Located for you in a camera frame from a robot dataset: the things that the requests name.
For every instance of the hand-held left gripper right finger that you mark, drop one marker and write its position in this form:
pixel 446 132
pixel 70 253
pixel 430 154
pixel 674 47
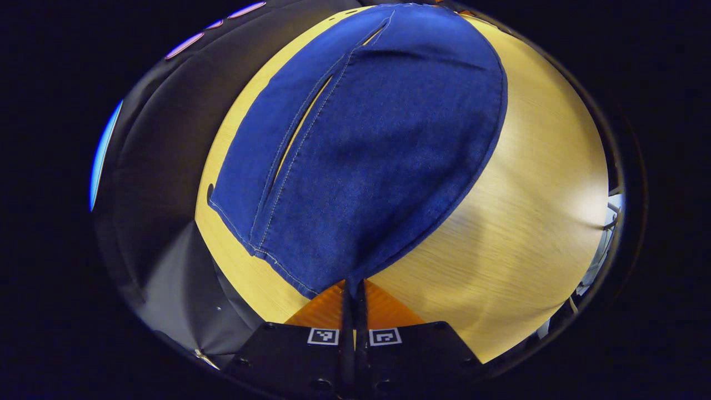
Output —
pixel 362 355

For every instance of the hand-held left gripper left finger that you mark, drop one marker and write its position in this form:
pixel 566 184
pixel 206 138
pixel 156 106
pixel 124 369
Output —
pixel 347 355

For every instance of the blue jeans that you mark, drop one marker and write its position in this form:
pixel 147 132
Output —
pixel 377 155

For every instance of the white clip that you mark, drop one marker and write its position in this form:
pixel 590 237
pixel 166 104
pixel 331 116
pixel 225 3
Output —
pixel 205 359

